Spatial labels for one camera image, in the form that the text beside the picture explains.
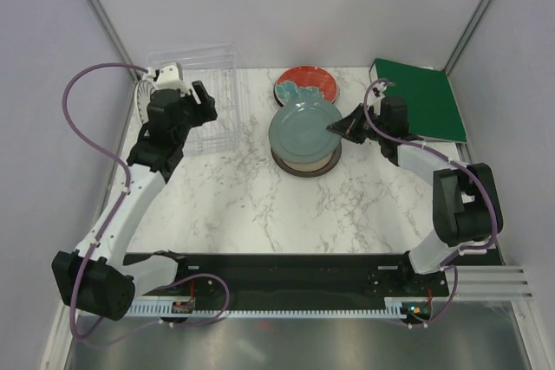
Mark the white cable duct right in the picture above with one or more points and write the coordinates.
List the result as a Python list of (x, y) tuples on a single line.
[(420, 308)]

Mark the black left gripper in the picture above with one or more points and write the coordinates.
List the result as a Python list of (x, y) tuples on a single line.
[(205, 112)]

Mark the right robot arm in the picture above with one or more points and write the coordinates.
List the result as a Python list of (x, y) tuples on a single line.
[(308, 178)]

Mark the white cable duct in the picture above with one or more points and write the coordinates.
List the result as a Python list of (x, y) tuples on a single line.
[(161, 306), (420, 308)]

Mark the brown rimmed cream plate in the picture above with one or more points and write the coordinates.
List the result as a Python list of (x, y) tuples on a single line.
[(311, 170)]

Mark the white cable duct left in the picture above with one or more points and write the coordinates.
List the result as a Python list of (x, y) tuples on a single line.
[(161, 306)]

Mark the red and teal floral plate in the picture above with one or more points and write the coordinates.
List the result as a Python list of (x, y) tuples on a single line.
[(305, 81)]

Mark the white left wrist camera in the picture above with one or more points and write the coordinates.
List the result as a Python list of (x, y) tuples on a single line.
[(167, 76)]

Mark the white wire dish rack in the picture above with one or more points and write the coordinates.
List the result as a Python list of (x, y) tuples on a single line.
[(215, 65)]

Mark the white blue striped plate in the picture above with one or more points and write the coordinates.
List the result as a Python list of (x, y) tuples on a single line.
[(143, 91)]

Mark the teal green plate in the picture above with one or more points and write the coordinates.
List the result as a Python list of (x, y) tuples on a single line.
[(298, 131)]

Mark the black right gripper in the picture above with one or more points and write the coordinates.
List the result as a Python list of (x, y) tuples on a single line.
[(348, 126)]

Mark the green ring binder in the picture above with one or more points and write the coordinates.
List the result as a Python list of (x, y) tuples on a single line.
[(432, 109)]

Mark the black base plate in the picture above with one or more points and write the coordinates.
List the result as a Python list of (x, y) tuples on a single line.
[(293, 283)]

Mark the aluminium frame rail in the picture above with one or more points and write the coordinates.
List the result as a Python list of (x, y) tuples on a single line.
[(472, 279)]

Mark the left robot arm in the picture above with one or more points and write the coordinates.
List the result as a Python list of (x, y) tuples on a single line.
[(93, 277)]

